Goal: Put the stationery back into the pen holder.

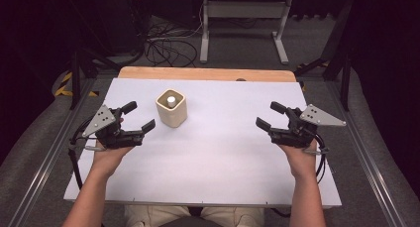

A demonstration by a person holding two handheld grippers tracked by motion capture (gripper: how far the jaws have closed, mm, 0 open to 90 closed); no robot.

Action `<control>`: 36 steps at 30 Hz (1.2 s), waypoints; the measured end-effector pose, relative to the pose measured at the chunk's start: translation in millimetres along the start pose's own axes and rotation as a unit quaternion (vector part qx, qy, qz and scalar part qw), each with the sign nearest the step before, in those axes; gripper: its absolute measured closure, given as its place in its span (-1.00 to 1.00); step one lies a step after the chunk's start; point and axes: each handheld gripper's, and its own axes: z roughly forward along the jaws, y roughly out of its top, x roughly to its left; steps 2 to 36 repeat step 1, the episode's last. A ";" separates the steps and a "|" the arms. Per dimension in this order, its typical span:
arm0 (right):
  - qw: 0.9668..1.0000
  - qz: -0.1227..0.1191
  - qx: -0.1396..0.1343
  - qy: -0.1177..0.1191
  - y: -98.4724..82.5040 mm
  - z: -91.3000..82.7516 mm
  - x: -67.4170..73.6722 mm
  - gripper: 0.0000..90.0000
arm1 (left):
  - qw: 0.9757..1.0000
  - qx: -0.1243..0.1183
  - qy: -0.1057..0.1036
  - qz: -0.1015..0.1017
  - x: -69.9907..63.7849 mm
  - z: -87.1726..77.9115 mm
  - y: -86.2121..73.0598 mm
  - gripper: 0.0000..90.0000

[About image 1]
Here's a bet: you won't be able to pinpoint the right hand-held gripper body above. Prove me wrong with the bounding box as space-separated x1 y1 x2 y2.
267 103 348 150

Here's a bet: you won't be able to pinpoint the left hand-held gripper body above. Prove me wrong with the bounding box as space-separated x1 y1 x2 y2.
81 104 147 151

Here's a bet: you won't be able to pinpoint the cream square ceramic cup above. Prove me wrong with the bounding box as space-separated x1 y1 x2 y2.
155 88 188 129

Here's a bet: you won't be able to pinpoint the person's left hand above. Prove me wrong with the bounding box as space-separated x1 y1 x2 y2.
91 141 135 179

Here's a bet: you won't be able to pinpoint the person's right hand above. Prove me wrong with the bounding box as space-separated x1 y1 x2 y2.
277 142 319 181

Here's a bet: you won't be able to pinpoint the black metal stand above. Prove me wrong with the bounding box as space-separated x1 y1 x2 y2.
294 0 354 112
69 48 122 111

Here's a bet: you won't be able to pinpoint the yellow and black hazard tape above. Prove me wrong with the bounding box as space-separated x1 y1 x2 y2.
53 71 100 98

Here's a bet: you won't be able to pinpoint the person's beige trouser legs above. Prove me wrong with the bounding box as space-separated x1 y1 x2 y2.
123 205 265 227

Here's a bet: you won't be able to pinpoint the wooden desk with white legs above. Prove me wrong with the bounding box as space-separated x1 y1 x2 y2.
199 0 294 65

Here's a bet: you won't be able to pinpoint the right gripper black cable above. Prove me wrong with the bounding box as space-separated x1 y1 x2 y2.
308 132 331 185

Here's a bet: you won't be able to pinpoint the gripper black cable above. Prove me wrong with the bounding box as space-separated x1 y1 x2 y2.
67 116 100 190
308 132 331 185

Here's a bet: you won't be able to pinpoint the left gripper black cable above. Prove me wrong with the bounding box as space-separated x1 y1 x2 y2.
67 116 100 190

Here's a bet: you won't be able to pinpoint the aluminium floor rail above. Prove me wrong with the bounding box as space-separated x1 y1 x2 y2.
8 77 97 227
325 81 408 227

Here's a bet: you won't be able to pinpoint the tangle of floor cables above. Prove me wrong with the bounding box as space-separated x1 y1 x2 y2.
144 17 203 68

